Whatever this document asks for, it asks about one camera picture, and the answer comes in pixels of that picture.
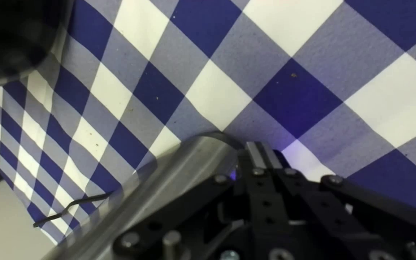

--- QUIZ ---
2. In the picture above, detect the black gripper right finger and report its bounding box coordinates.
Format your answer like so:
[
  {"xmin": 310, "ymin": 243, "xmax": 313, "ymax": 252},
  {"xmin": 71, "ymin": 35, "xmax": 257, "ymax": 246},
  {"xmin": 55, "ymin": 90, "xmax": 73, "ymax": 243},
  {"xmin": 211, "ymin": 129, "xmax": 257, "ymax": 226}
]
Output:
[{"xmin": 264, "ymin": 142, "xmax": 416, "ymax": 260}]

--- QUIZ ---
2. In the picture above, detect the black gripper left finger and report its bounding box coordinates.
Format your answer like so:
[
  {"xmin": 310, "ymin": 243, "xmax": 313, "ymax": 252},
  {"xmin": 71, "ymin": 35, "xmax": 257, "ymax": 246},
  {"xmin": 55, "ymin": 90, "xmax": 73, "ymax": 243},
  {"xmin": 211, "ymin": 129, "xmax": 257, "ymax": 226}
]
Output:
[{"xmin": 112, "ymin": 141, "xmax": 268, "ymax": 260}]

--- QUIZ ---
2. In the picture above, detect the silver metal toaster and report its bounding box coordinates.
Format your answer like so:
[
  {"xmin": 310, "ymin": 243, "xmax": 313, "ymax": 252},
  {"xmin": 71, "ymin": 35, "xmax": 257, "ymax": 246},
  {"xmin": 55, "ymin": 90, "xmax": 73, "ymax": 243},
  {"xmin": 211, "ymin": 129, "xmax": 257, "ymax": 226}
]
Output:
[{"xmin": 42, "ymin": 133, "xmax": 245, "ymax": 260}]

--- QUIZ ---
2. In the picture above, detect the blue white checkered tablecloth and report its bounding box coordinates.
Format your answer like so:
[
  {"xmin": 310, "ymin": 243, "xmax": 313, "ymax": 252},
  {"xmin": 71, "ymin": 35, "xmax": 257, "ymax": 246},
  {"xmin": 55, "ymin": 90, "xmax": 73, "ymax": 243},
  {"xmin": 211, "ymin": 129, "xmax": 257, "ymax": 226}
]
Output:
[{"xmin": 0, "ymin": 0, "xmax": 416, "ymax": 245}]

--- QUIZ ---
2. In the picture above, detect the black pot with glass lid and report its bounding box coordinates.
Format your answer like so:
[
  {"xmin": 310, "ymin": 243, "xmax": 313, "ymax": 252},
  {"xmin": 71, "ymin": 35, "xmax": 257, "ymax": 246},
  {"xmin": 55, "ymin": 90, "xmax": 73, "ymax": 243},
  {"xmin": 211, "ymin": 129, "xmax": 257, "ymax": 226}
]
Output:
[{"xmin": 0, "ymin": 0, "xmax": 75, "ymax": 93}]

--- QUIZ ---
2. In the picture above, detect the thin black wire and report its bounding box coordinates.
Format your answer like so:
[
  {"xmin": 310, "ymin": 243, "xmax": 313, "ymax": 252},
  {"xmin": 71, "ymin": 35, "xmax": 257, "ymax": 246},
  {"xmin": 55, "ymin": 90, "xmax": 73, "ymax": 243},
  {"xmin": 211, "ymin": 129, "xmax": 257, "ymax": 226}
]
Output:
[{"xmin": 32, "ymin": 191, "xmax": 115, "ymax": 230}]

